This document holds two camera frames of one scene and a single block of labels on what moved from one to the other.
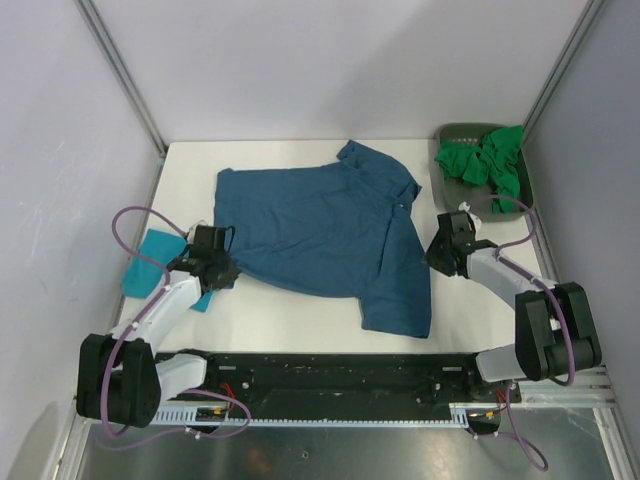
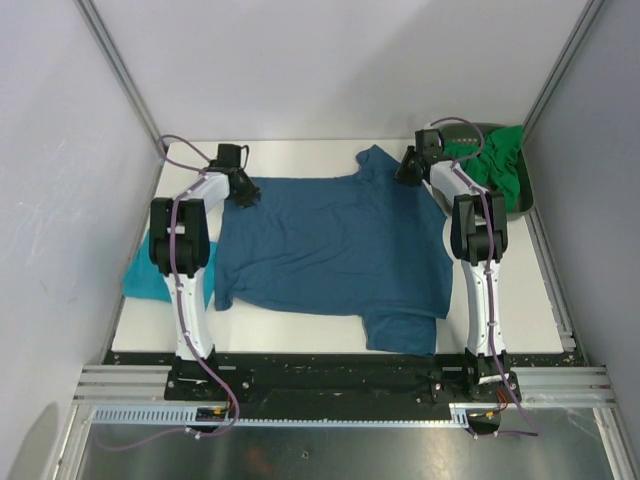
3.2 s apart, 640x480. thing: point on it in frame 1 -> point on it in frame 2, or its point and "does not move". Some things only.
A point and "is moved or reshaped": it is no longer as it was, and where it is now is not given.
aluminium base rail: x=589 y=389 does not move
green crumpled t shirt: x=493 y=163 does not move
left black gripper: x=231 y=274 -> x=251 y=193
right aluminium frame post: x=579 y=30 does not move
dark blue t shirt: x=340 y=228 is moved or reshaped
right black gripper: x=432 y=258 -> x=402 y=174
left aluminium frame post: x=92 y=12 does not move
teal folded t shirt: x=143 y=276 does not move
